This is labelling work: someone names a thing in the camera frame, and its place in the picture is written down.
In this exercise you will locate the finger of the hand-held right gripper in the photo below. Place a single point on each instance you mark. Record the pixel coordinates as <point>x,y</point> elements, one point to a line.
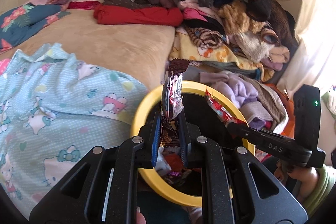
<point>273,145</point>

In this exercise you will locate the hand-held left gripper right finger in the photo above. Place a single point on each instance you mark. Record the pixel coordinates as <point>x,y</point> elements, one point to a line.
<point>183,140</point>

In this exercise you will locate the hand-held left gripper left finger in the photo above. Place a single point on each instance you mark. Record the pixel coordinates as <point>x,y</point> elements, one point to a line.
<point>156,140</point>

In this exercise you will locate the yellow rimmed black bin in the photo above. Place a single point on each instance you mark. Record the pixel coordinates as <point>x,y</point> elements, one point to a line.
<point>141,108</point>

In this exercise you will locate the red snack wrapper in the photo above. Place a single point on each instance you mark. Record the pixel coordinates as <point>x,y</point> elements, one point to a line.
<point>219,108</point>

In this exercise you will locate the dark brown snack wrapper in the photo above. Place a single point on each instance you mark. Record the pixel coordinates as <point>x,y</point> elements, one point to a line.
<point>172,92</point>

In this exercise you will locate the person's right forearm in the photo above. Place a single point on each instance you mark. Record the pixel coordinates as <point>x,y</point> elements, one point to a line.
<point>320,192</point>

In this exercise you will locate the person's right hand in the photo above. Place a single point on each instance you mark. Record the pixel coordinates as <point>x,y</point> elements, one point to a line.
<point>302,179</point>

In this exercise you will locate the person's left hand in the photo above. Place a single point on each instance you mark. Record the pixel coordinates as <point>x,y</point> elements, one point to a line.
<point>140,218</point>

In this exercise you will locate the orange bag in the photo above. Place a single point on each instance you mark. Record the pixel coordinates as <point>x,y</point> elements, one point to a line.
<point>288,119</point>

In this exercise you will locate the lavender fleece garment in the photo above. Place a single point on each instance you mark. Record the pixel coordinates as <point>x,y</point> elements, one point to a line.
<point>241,90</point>

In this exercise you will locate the white curtain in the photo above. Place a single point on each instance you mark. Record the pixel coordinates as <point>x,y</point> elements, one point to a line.
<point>315,43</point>

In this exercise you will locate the cream plush garment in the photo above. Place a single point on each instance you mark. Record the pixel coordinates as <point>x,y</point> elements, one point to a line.
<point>252,44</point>

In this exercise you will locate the yellow cartoon blanket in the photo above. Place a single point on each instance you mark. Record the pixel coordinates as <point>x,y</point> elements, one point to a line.
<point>212,54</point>

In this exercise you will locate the dark brown plush blanket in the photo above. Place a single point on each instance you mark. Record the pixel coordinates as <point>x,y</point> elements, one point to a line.
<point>282,19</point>

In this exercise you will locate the beige blanket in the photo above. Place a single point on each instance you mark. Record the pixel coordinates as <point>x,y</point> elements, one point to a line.
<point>118,43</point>

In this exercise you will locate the light blue cartoon blanket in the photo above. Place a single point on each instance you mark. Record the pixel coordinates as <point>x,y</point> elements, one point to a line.
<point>65,87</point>

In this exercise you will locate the brown striped garment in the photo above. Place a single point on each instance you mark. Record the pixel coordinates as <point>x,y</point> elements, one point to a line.
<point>207,37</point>

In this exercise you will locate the tan plush garment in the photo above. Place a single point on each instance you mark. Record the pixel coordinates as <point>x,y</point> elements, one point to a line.
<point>236,19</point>

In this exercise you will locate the red folded garment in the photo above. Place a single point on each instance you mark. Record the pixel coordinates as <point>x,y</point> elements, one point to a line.
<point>139,15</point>

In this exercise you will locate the pink garment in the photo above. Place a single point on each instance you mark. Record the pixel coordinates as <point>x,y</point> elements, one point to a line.
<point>194,14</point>

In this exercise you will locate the dark red cloth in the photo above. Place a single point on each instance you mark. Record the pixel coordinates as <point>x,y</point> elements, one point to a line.
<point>84,5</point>

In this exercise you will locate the pink cartoon blanket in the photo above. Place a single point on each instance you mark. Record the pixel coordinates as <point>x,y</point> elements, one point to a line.
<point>2,66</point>

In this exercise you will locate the blue floral quilt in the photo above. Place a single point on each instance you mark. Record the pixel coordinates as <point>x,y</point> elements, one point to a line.
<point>23,19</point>

